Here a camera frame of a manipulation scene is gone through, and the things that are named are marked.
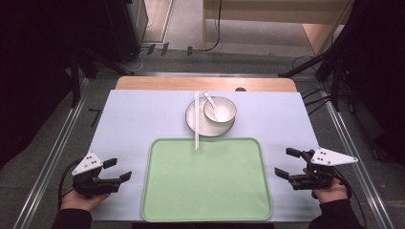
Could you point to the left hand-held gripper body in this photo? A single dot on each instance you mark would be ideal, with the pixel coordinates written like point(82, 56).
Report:
point(86, 165)

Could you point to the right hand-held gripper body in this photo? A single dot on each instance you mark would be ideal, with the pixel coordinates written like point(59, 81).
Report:
point(331, 157)

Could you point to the person's right hand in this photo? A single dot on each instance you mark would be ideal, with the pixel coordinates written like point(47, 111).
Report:
point(332, 193)

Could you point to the person's left hand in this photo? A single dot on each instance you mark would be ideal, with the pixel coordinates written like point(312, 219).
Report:
point(78, 201)

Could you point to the pale blue table sheet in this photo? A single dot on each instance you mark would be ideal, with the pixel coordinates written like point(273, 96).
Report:
point(133, 127)

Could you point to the green plastic tray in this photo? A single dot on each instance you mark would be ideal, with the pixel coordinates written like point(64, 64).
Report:
point(207, 181)

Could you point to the white bowl with dark rim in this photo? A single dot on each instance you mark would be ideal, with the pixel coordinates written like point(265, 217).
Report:
point(226, 111)

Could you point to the white plate with dark rim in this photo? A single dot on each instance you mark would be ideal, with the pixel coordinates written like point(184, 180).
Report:
point(208, 129)

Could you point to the white chopstick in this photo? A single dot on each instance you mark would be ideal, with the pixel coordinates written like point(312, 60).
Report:
point(196, 120)

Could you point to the white ceramic spoon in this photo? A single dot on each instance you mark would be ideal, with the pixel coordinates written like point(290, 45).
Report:
point(211, 102)

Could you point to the black stand legs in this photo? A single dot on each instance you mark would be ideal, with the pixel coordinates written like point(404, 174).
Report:
point(328, 55)

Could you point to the wooden table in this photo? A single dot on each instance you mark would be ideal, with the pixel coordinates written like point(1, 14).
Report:
point(178, 83)

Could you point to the dark cabinet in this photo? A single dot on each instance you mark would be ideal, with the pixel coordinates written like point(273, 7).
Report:
point(127, 28)

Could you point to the light wooden desk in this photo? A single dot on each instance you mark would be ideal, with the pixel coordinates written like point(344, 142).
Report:
point(270, 11)

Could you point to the aluminium floor rail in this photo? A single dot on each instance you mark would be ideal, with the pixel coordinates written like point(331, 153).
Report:
point(47, 165)
point(359, 171)

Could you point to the aluminium cross rail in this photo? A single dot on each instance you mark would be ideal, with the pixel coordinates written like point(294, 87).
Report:
point(191, 74)

